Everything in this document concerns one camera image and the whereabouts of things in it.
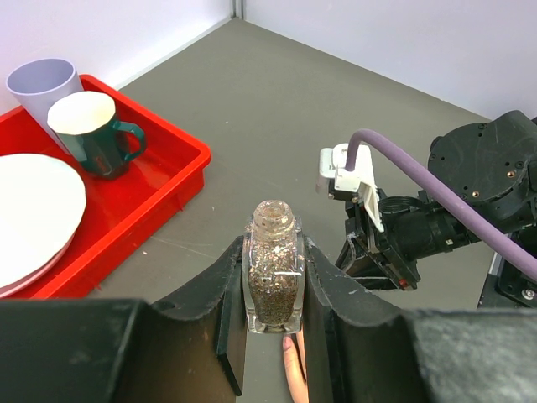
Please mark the glitter nail polish bottle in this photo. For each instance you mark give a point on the glitter nail polish bottle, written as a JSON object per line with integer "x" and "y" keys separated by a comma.
{"x": 273, "y": 269}

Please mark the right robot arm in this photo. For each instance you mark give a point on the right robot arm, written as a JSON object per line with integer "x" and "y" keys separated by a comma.
{"x": 490, "y": 166}

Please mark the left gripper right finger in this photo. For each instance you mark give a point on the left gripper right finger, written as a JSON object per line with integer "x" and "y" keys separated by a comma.
{"x": 360, "y": 348}

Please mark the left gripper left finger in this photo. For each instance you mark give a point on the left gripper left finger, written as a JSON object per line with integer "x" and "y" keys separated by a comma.
{"x": 186, "y": 347}

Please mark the lavender plastic cup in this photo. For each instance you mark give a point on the lavender plastic cup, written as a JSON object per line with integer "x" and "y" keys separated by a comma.
{"x": 39, "y": 84}

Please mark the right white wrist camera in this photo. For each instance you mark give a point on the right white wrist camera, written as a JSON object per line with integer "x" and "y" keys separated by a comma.
{"x": 355, "y": 186}

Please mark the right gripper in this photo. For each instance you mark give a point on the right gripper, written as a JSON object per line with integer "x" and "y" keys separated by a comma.
{"x": 381, "y": 259}

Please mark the mannequin hand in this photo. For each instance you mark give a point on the mannequin hand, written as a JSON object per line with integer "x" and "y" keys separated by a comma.
{"x": 294, "y": 367}

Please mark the red plastic tray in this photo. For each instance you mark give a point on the red plastic tray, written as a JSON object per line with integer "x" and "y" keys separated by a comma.
{"x": 121, "y": 214}

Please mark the dark green mug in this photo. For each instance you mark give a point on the dark green mug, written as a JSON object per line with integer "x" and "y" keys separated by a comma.
{"x": 88, "y": 126}

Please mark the white paper plates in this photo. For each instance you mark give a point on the white paper plates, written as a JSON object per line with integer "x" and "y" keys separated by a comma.
{"x": 43, "y": 200}

